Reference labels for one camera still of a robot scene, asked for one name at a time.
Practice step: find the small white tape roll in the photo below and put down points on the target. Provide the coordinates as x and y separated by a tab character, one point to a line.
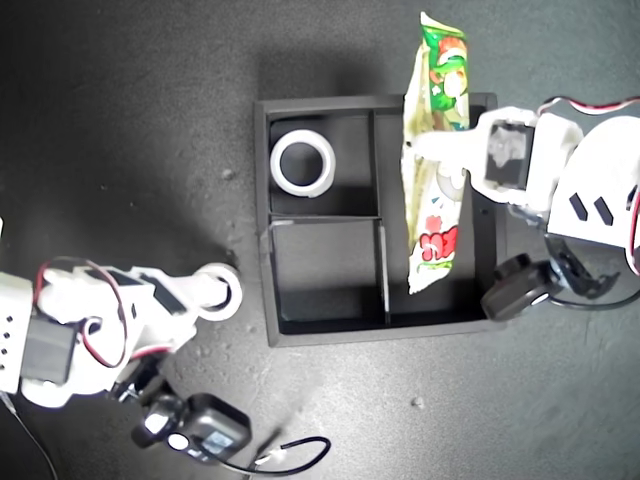
225	315

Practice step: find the green printed snack bar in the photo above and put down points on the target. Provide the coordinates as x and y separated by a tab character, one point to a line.
440	90

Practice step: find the large white tape roll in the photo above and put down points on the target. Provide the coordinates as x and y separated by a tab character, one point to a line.
276	165

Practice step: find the black compartment tray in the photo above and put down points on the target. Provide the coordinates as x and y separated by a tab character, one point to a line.
330	265

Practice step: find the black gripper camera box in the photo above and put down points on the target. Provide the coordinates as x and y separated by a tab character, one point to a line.
515	295
215	430

